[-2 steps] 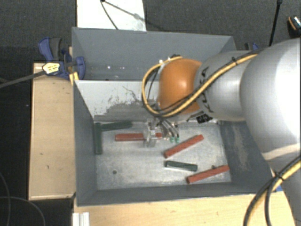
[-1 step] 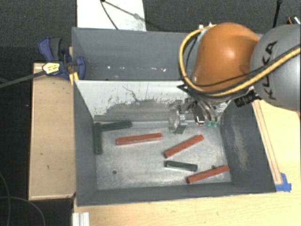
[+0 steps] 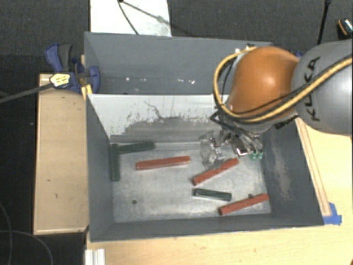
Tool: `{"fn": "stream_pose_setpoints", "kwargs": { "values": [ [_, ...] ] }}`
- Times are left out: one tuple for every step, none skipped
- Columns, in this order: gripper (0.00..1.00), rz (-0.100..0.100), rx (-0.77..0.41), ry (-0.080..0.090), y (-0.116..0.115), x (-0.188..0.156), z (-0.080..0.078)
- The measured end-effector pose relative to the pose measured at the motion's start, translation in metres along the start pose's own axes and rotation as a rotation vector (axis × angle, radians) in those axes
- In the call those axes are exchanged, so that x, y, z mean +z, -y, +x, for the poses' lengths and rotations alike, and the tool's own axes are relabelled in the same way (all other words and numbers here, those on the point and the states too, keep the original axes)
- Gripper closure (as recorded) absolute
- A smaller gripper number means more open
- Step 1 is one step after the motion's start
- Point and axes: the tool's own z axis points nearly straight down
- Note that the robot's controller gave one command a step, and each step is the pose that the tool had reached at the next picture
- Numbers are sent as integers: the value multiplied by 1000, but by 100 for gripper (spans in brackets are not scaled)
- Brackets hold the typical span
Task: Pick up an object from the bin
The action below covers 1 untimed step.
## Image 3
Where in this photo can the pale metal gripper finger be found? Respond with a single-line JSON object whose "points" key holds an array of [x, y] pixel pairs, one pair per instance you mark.
{"points": [[210, 157], [208, 139]]}

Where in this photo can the red-brown flat block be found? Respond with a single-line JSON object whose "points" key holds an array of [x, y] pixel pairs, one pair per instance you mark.
{"points": [[215, 171], [162, 163], [244, 204]]}

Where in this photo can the dark green flat block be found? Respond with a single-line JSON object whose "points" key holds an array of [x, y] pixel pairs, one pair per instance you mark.
{"points": [[211, 194], [115, 164]]}

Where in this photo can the grey metal bin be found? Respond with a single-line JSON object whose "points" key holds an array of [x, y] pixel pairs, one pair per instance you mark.
{"points": [[165, 197]]}

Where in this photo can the pale wood flat board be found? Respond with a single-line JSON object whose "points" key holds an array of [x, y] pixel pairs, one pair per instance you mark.
{"points": [[60, 159]]}

